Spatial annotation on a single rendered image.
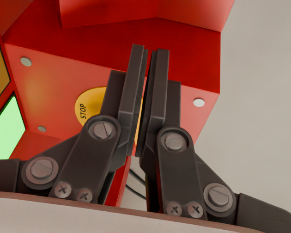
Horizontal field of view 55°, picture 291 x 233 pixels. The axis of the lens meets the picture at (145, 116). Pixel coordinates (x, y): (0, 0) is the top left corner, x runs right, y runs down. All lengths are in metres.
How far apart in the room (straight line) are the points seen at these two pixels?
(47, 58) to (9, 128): 0.07
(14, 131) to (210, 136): 1.32
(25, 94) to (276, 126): 1.31
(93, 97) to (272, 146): 1.41
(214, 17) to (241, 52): 0.90
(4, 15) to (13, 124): 0.24
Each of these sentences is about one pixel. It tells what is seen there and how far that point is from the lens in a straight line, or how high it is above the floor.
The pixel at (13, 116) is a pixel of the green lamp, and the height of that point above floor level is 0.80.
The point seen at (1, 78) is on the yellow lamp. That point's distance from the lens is 0.22.
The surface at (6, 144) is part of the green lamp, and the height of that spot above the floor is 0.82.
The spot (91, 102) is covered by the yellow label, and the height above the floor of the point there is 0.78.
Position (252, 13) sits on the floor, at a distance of 1.06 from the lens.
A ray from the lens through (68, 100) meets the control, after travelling 0.24.
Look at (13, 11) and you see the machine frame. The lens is 0.49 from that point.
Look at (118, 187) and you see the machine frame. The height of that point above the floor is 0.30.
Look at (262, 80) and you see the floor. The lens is 1.24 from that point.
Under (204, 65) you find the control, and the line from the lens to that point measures 0.22.
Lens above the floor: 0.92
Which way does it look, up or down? 40 degrees down
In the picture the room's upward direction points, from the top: 166 degrees counter-clockwise
